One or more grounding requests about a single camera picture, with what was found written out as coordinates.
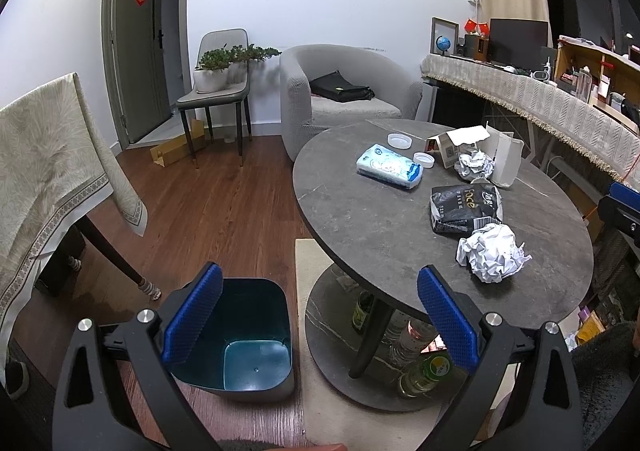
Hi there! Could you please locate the white paper ball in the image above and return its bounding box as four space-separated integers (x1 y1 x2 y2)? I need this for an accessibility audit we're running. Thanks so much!
456 224 533 284

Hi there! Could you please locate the black snack bag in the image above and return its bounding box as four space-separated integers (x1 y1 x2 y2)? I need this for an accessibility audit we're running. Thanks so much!
430 182 503 237

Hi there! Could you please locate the blue white tissue pack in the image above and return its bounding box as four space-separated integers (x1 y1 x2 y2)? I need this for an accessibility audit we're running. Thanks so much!
356 144 423 190

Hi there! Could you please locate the teal trash bin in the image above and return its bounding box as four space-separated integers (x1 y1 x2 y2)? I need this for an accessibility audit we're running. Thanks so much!
164 278 295 403

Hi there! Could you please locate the green glass bottle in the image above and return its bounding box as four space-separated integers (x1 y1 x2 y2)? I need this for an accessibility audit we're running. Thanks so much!
397 350 454 398

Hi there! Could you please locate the clear plastic bottle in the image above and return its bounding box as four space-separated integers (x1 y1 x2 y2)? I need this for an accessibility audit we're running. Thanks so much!
385 310 438 367

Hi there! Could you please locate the long desk with fringe cloth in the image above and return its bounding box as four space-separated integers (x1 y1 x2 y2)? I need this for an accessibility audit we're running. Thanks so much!
421 54 639 190

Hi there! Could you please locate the dark bottle under table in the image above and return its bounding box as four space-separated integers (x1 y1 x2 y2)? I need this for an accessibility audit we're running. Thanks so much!
352 291 374 334

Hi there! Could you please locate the wooden bookshelf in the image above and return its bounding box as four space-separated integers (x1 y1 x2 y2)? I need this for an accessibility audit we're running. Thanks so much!
552 35 639 134

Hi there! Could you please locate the white paper bag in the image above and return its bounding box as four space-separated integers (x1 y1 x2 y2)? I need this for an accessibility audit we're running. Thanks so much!
480 125 524 189

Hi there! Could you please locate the crumpled silver foil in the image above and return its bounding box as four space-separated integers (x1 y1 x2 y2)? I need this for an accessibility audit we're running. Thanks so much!
454 147 495 182

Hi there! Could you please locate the round grey marble table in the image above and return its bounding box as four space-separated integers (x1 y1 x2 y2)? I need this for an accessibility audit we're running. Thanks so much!
293 119 593 412

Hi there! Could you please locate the cardboard box on floor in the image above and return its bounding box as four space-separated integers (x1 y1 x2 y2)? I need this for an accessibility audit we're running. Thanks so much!
150 119 206 167

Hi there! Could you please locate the white plastic lid near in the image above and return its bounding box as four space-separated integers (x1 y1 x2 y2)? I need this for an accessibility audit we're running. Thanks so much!
412 152 435 170

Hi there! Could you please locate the white plastic lid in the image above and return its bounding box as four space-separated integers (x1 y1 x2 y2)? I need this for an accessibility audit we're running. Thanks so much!
412 152 435 170
387 133 412 150

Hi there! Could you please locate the torn white cardboard box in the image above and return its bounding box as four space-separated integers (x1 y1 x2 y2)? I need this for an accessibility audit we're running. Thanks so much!
425 125 490 168

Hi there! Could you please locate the black computer monitor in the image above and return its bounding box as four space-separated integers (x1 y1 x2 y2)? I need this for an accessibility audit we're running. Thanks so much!
488 19 549 70

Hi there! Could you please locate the white plastic lid far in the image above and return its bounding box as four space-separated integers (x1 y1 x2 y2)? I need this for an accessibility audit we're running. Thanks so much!
387 133 412 150

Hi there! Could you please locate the beige patterned tablecloth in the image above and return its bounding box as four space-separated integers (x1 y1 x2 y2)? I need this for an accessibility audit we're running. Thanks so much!
0 72 150 372

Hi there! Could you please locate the small blue globe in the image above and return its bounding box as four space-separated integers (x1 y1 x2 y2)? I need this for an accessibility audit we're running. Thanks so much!
435 35 451 56

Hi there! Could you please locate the framed picture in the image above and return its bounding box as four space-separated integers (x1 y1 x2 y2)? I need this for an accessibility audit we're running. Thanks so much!
431 17 459 56

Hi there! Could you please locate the grey dining chair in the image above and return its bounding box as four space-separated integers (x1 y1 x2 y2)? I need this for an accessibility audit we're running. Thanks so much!
176 29 253 163

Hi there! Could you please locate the potted green plant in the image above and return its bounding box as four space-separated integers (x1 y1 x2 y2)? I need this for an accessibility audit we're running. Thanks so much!
193 44 281 94

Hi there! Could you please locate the grey armchair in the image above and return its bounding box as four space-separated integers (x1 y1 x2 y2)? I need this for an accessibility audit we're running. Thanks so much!
279 44 423 160

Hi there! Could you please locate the black handbag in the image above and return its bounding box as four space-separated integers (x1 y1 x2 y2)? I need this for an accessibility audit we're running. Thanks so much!
309 71 375 104

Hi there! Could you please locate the grey door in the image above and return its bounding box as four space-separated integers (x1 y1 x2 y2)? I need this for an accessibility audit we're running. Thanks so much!
101 0 183 149

